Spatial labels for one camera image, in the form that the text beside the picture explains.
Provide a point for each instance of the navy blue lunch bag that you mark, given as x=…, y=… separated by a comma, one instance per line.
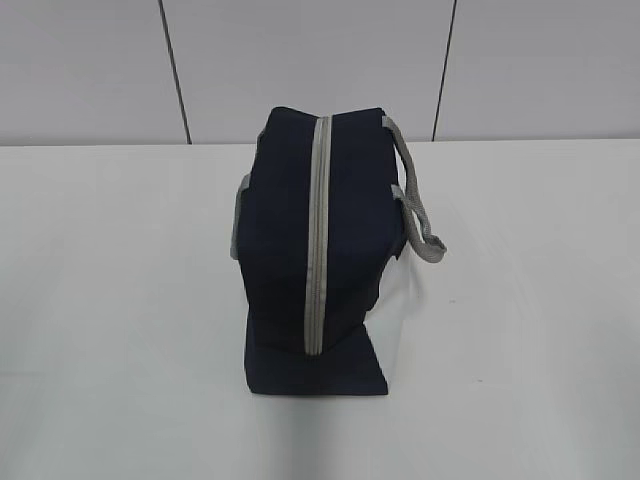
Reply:
x=328, y=203

